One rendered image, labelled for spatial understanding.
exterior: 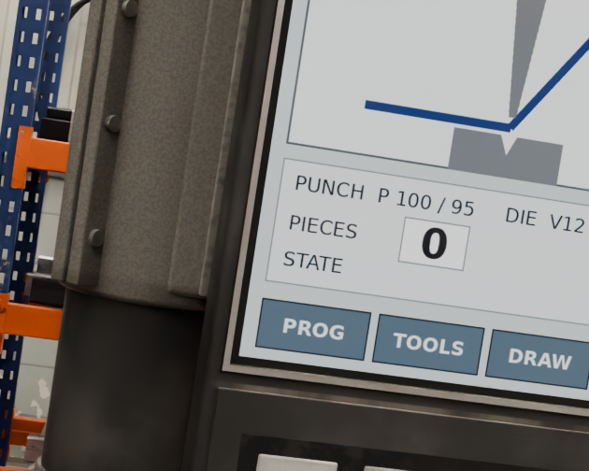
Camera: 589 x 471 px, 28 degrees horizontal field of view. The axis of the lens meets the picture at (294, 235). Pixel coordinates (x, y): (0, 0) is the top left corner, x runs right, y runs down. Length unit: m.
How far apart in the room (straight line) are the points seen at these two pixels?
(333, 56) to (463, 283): 0.12
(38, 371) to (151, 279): 4.50
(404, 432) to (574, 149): 0.15
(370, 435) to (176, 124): 0.20
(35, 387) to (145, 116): 4.53
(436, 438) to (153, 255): 0.19
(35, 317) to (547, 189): 2.02
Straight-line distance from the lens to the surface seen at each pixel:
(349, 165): 0.54
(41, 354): 5.12
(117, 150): 0.64
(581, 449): 0.58
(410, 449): 0.56
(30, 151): 2.49
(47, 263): 2.85
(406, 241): 0.54
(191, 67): 0.64
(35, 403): 5.16
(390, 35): 0.54
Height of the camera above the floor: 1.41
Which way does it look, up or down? 3 degrees down
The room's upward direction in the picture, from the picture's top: 9 degrees clockwise
